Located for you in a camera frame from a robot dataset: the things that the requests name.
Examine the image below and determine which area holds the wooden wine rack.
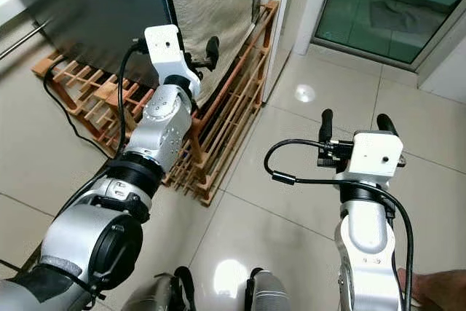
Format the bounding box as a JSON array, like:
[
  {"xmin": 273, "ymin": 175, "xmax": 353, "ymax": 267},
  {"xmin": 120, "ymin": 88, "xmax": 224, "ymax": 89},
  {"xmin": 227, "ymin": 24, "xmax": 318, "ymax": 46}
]
[{"xmin": 31, "ymin": 0, "xmax": 279, "ymax": 206}]

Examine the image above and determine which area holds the beige ribbed towel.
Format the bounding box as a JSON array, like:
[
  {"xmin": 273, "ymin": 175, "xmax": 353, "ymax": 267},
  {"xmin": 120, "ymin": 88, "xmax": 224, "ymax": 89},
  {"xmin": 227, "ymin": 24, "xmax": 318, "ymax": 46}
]
[{"xmin": 164, "ymin": 0, "xmax": 259, "ymax": 104}]

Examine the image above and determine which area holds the cream kitchen cabinet run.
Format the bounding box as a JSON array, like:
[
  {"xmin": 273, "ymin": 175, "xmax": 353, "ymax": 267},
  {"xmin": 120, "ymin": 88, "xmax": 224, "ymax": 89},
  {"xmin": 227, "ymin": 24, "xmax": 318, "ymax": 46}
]
[{"xmin": 0, "ymin": 0, "xmax": 63, "ymax": 217}]

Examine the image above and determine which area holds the grey right robot foot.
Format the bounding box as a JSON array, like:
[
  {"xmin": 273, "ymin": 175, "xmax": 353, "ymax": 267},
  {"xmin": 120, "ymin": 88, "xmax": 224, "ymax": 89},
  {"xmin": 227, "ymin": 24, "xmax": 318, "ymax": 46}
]
[{"xmin": 246, "ymin": 267, "xmax": 292, "ymax": 311}]

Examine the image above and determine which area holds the grey robot foot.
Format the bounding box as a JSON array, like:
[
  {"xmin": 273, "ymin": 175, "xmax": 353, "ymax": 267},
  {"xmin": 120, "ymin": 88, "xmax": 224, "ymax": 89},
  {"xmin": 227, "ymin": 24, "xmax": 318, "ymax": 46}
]
[
  {"xmin": 120, "ymin": 267, "xmax": 196, "ymax": 311},
  {"xmin": 246, "ymin": 267, "xmax": 292, "ymax": 311}
]

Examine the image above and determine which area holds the metal cabinet bar handle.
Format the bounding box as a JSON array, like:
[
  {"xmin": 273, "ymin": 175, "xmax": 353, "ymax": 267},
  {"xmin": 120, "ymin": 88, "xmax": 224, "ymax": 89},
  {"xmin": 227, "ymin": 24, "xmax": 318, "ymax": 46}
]
[{"xmin": 0, "ymin": 21, "xmax": 48, "ymax": 60}]

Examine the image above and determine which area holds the white peninsula counter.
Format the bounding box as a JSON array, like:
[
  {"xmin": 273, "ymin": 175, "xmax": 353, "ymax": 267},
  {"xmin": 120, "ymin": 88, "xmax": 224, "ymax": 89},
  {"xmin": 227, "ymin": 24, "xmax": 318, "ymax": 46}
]
[{"xmin": 262, "ymin": 0, "xmax": 339, "ymax": 101}]

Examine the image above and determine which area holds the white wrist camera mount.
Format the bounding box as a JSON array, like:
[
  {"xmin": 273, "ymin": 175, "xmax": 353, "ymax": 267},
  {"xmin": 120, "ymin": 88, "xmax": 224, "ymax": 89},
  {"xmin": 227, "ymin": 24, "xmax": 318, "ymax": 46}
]
[
  {"xmin": 335, "ymin": 131, "xmax": 405, "ymax": 184},
  {"xmin": 144, "ymin": 25, "xmax": 201, "ymax": 97}
]

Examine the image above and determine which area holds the person's foot in sandal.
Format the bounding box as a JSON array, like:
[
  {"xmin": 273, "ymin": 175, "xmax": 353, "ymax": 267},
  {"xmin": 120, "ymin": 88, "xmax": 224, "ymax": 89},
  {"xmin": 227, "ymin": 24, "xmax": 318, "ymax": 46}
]
[{"xmin": 397, "ymin": 269, "xmax": 466, "ymax": 309}]

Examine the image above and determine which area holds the green tinted glass sliding door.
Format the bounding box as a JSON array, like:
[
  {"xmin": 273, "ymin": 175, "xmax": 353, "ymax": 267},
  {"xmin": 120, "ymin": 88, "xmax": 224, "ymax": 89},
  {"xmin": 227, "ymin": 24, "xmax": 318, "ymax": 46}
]
[{"xmin": 313, "ymin": 0, "xmax": 466, "ymax": 64}]

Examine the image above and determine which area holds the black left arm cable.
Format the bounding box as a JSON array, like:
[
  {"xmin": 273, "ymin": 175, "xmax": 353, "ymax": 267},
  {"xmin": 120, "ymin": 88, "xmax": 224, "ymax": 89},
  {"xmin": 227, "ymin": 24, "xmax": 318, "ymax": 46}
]
[{"xmin": 51, "ymin": 40, "xmax": 150, "ymax": 239}]

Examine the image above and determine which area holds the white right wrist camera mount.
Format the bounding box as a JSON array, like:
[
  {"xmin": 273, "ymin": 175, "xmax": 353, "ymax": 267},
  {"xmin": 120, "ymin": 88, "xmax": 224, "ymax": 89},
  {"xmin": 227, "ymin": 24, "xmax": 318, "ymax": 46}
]
[{"xmin": 335, "ymin": 131, "xmax": 405, "ymax": 184}]

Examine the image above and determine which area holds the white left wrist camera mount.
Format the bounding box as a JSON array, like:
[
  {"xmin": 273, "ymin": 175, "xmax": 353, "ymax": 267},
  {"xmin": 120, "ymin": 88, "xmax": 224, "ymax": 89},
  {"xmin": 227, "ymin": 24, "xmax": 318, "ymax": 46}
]
[{"xmin": 144, "ymin": 25, "xmax": 201, "ymax": 97}]

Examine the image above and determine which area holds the grey left robot foot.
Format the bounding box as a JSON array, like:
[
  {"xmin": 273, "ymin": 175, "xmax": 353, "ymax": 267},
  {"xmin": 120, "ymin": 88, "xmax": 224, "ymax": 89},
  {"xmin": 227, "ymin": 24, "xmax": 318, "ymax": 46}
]
[{"xmin": 120, "ymin": 267, "xmax": 196, "ymax": 311}]

